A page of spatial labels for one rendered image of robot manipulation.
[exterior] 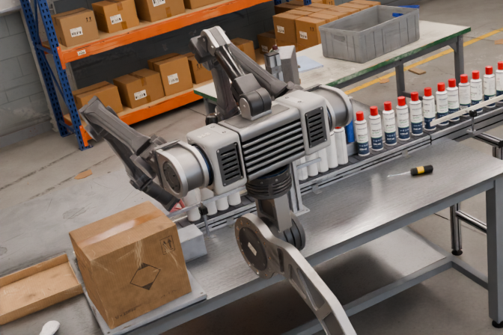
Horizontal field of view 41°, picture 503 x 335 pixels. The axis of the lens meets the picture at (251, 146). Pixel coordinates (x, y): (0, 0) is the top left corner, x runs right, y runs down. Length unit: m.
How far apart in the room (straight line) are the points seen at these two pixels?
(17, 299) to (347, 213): 1.29
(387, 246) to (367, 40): 1.53
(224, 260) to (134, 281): 0.42
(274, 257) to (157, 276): 0.53
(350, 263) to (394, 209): 0.84
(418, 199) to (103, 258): 1.27
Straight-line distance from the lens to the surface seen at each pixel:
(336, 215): 2.69
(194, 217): 2.71
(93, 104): 2.21
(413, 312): 3.51
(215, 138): 1.75
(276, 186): 1.89
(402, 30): 4.78
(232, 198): 2.76
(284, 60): 2.51
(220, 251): 2.59
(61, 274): 2.73
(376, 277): 3.38
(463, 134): 3.34
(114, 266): 2.21
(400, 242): 3.62
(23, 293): 2.70
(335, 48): 4.67
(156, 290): 2.31
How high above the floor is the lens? 2.18
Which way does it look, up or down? 23 degrees down
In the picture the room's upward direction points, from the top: 10 degrees counter-clockwise
